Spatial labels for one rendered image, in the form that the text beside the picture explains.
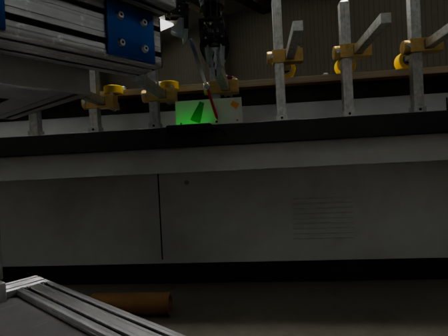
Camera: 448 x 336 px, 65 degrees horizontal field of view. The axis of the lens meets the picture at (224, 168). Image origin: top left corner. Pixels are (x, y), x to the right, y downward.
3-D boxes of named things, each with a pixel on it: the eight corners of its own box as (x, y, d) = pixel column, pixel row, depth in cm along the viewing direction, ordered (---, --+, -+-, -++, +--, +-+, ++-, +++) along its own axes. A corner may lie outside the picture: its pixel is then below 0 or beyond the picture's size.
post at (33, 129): (38, 135, 144) (31, 25, 143) (27, 136, 144) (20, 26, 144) (45, 136, 148) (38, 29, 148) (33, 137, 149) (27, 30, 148)
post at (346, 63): (355, 127, 132) (349, -2, 131) (345, 128, 132) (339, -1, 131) (352, 128, 135) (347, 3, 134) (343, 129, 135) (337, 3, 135)
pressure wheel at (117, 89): (127, 111, 153) (125, 85, 153) (109, 110, 148) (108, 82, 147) (119, 113, 159) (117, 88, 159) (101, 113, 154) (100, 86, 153)
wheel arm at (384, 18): (393, 23, 101) (392, 10, 101) (379, 23, 102) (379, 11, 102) (349, 68, 151) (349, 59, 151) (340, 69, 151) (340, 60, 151)
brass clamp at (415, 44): (445, 49, 127) (444, 35, 126) (405, 52, 128) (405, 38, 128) (436, 54, 133) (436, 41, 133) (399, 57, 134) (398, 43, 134)
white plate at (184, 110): (242, 123, 135) (241, 97, 135) (176, 127, 137) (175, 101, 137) (243, 123, 135) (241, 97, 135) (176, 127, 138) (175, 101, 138)
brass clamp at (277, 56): (303, 60, 132) (303, 46, 132) (267, 63, 133) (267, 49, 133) (301, 64, 138) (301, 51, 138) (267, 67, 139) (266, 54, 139)
